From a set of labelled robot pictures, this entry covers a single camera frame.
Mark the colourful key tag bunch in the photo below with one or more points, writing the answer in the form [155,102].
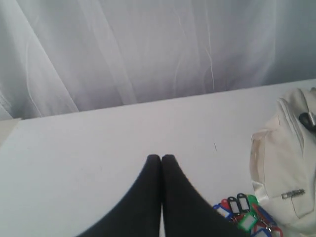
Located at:
[244,211]

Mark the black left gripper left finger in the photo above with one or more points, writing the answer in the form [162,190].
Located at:
[138,213]

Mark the white backdrop curtain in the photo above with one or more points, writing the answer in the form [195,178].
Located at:
[66,56]

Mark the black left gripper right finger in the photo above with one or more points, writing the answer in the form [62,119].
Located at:
[185,212]

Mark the cream fabric duffel bag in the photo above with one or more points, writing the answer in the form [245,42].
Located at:
[283,163]

